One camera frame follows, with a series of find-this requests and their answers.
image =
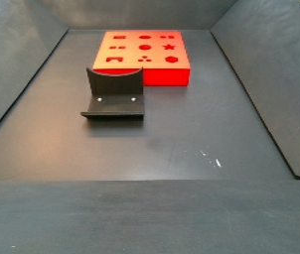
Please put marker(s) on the black curved holder stand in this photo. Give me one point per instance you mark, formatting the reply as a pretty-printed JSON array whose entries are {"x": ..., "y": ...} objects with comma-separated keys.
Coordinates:
[{"x": 117, "y": 95}]

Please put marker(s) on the red shape-sorter block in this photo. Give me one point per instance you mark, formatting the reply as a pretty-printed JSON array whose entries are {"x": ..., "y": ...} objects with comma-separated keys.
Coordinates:
[{"x": 157, "y": 51}]

